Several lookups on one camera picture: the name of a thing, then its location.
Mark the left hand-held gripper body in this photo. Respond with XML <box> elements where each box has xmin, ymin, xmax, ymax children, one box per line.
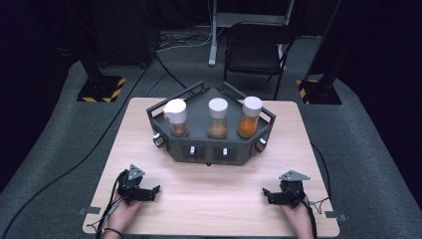
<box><xmin>116</xmin><ymin>163</ymin><xmax>157</xmax><ymax>205</ymax></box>

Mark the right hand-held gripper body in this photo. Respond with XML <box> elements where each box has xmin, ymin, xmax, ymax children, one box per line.
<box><xmin>270</xmin><ymin>169</ymin><xmax>312</xmax><ymax>209</ymax></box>

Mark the glass jar with spout lid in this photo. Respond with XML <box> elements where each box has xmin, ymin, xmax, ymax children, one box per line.
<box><xmin>161</xmin><ymin>98</ymin><xmax>189</xmax><ymax>138</ymax></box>

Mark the orange powder spice jar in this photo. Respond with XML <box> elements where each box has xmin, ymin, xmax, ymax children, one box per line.
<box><xmin>237</xmin><ymin>96</ymin><xmax>264</xmax><ymax>139</ymax></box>

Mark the black corner rack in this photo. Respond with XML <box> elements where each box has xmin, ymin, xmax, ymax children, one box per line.
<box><xmin>145</xmin><ymin>80</ymin><xmax>277</xmax><ymax>166</ymax></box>

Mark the brown powder spice jar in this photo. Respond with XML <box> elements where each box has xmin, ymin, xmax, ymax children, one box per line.
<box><xmin>207</xmin><ymin>97</ymin><xmax>229</xmax><ymax>140</ymax></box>

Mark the person's left hand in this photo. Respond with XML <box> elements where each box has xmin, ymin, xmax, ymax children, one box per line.
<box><xmin>105</xmin><ymin>200</ymin><xmax>143</xmax><ymax>232</ymax></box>

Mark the person's right hand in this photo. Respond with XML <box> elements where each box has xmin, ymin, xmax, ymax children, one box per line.
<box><xmin>282</xmin><ymin>202</ymin><xmax>315</xmax><ymax>239</ymax></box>

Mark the black wristband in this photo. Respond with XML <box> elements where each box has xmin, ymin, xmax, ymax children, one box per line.
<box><xmin>103</xmin><ymin>227</ymin><xmax>124</xmax><ymax>239</ymax></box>

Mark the black stand with striped base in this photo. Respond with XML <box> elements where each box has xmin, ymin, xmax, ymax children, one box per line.
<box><xmin>296</xmin><ymin>0</ymin><xmax>342</xmax><ymax>106</ymax></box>
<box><xmin>77</xmin><ymin>33</ymin><xmax>127</xmax><ymax>104</ymax></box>

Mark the black folding chair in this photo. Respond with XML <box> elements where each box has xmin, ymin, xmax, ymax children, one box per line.
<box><xmin>222</xmin><ymin>21</ymin><xmax>298</xmax><ymax>101</ymax></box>

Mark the grey metal stand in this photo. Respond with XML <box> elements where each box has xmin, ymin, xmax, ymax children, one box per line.
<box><xmin>208</xmin><ymin>0</ymin><xmax>296</xmax><ymax>68</ymax></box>

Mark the black cabinet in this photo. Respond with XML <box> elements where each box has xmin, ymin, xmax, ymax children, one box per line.
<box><xmin>89</xmin><ymin>0</ymin><xmax>160</xmax><ymax>68</ymax></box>

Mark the left hand-held gripper cable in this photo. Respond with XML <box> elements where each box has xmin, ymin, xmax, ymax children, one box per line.
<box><xmin>88</xmin><ymin>170</ymin><xmax>128</xmax><ymax>239</ymax></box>

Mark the hand-held gripper cable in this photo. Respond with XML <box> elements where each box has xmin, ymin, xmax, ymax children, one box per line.
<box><xmin>88</xmin><ymin>170</ymin><xmax>128</xmax><ymax>239</ymax></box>
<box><xmin>298</xmin><ymin>190</ymin><xmax>331</xmax><ymax>239</ymax></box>

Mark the right hand-held gripper cable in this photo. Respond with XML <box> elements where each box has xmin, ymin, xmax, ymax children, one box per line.
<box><xmin>298</xmin><ymin>190</ymin><xmax>331</xmax><ymax>239</ymax></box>

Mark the grey table bracket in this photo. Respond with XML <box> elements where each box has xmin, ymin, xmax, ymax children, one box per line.
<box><xmin>78</xmin><ymin>207</ymin><xmax>103</xmax><ymax>216</ymax></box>
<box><xmin>324</xmin><ymin>210</ymin><xmax>348</xmax><ymax>222</ymax></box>

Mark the thin black cable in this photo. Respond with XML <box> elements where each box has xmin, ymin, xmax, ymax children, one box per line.
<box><xmin>310</xmin><ymin>142</ymin><xmax>332</xmax><ymax>200</ymax></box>

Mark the long black floor cable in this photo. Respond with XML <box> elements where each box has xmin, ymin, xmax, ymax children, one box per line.
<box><xmin>0</xmin><ymin>63</ymin><xmax>151</xmax><ymax>239</ymax></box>

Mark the bundle of floor cables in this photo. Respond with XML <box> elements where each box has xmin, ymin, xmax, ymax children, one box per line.
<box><xmin>155</xmin><ymin>29</ymin><xmax>213</xmax><ymax>53</ymax></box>

